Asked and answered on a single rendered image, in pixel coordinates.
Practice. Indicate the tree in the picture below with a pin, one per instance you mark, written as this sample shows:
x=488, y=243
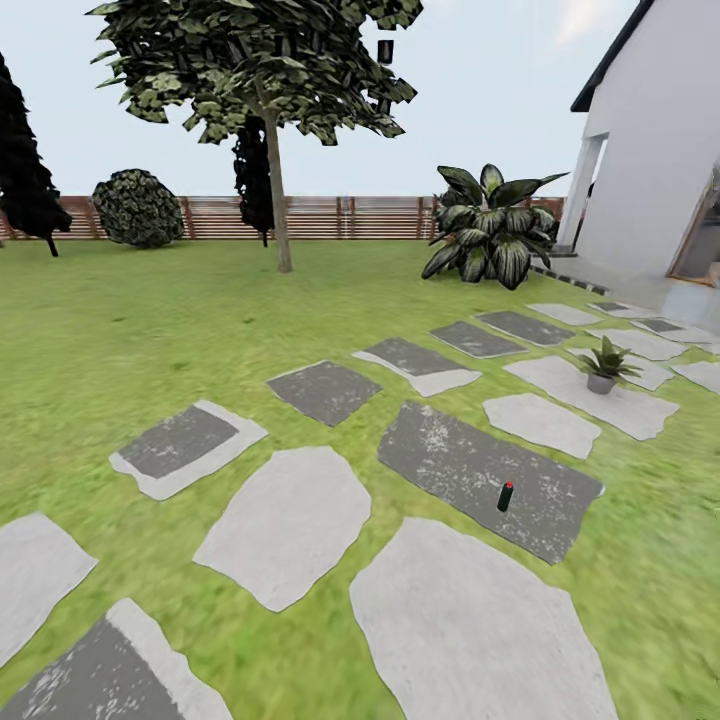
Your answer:
x=281, y=60
x=251, y=176
x=27, y=194

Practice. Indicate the pot plant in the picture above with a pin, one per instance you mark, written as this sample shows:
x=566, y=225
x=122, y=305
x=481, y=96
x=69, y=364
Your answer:
x=604, y=374

